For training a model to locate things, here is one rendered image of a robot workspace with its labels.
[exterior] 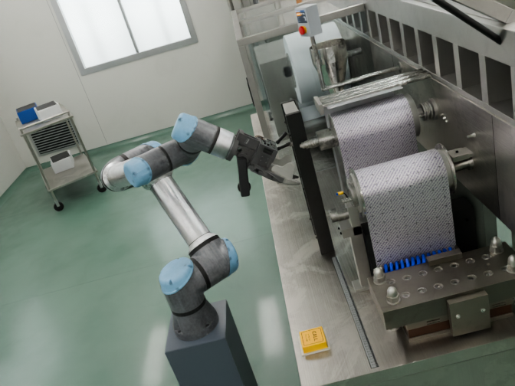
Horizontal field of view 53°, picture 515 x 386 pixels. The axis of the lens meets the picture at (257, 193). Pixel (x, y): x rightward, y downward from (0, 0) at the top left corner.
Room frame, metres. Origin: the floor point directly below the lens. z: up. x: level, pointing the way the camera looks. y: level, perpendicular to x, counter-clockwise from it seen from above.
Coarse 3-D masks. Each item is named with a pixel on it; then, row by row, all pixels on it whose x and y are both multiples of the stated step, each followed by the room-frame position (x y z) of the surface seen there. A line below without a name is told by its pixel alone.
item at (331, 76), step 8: (328, 64) 1.96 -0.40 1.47; (336, 64) 1.96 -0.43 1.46; (344, 64) 1.98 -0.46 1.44; (328, 72) 1.97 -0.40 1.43; (336, 72) 1.97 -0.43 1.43; (344, 72) 1.99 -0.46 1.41; (328, 80) 1.99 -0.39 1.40; (336, 80) 1.98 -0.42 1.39; (344, 80) 2.00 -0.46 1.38; (336, 88) 1.99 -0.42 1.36
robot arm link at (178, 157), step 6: (162, 144) 1.36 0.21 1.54; (168, 144) 1.35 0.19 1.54; (174, 144) 1.35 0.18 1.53; (168, 150) 1.33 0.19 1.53; (174, 150) 1.33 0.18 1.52; (180, 150) 1.33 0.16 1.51; (174, 156) 1.32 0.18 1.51; (180, 156) 1.33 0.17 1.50; (186, 156) 1.34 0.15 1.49; (192, 156) 1.34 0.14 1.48; (174, 162) 1.32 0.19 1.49; (180, 162) 1.33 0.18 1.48; (186, 162) 1.35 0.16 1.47; (174, 168) 1.33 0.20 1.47
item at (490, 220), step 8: (456, 192) 1.44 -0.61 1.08; (464, 192) 1.37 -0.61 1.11; (472, 200) 1.31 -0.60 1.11; (480, 208) 1.26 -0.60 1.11; (480, 216) 1.27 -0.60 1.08; (488, 216) 1.24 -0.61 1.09; (480, 224) 1.27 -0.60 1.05; (488, 224) 1.24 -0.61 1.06; (496, 224) 1.24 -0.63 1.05; (480, 232) 1.28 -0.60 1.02; (488, 232) 1.24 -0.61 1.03; (496, 232) 1.24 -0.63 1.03; (480, 240) 1.29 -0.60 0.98; (488, 240) 1.24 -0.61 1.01
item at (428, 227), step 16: (416, 208) 1.24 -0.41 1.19; (432, 208) 1.24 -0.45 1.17; (448, 208) 1.23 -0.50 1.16; (368, 224) 1.25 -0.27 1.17; (384, 224) 1.24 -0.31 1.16; (400, 224) 1.24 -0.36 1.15; (416, 224) 1.24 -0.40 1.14; (432, 224) 1.24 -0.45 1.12; (448, 224) 1.23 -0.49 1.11; (384, 240) 1.24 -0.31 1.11; (400, 240) 1.24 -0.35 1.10; (416, 240) 1.24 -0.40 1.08; (432, 240) 1.24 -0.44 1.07; (448, 240) 1.23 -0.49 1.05; (384, 256) 1.25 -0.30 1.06; (400, 256) 1.24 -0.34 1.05
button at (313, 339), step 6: (306, 330) 1.20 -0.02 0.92; (312, 330) 1.19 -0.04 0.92; (318, 330) 1.18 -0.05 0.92; (300, 336) 1.18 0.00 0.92; (306, 336) 1.17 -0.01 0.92; (312, 336) 1.16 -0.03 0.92; (318, 336) 1.16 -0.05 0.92; (324, 336) 1.15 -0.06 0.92; (306, 342) 1.15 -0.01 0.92; (312, 342) 1.14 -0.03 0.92; (318, 342) 1.13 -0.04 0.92; (324, 342) 1.13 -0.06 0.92; (306, 348) 1.13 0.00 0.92; (312, 348) 1.13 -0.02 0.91; (318, 348) 1.13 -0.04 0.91
